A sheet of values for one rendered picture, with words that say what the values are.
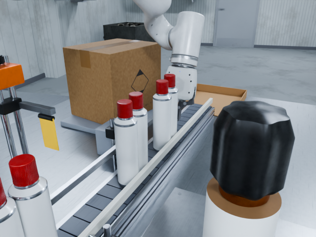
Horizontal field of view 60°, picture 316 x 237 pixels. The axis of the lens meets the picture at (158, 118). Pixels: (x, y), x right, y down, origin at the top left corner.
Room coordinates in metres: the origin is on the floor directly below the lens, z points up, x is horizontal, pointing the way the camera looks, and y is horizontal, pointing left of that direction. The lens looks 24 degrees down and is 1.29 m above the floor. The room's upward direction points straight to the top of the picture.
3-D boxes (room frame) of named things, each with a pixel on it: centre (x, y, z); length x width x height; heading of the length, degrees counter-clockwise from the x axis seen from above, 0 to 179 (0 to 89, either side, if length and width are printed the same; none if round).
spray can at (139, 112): (0.60, 0.05, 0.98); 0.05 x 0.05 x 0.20
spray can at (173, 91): (0.77, -0.03, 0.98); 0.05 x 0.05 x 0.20
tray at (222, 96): (1.22, -0.26, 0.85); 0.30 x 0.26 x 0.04; 154
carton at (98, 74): (1.09, 0.17, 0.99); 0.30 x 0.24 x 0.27; 145
